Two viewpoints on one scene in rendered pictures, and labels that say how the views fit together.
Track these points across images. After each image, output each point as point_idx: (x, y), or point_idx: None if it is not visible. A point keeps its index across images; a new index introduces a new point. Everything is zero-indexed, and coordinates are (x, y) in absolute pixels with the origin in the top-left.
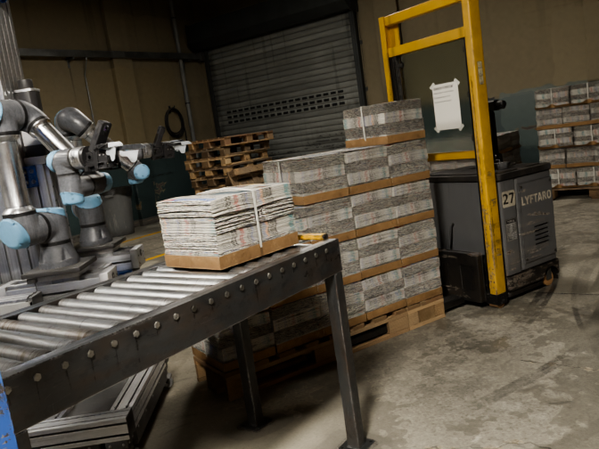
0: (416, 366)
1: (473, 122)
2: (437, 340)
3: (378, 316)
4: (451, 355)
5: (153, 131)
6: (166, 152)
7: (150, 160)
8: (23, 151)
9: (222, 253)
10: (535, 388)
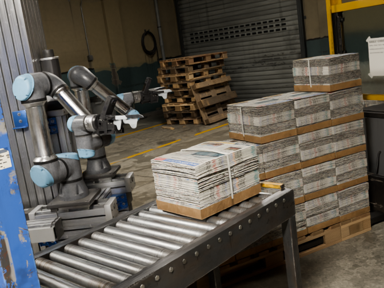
0: (348, 276)
1: None
2: (364, 253)
3: (316, 230)
4: (377, 268)
5: (132, 50)
6: (152, 98)
7: (130, 73)
8: (46, 105)
9: (203, 206)
10: None
